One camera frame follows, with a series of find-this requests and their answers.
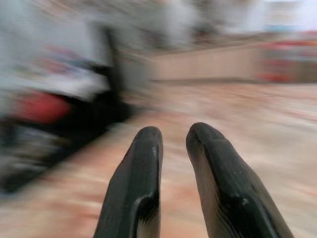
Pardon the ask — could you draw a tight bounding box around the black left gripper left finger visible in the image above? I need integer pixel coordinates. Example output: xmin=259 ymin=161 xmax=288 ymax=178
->
xmin=93 ymin=126 xmax=164 ymax=238

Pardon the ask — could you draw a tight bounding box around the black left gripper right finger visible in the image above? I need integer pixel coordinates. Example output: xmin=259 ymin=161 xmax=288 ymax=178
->
xmin=186 ymin=122 xmax=294 ymax=238

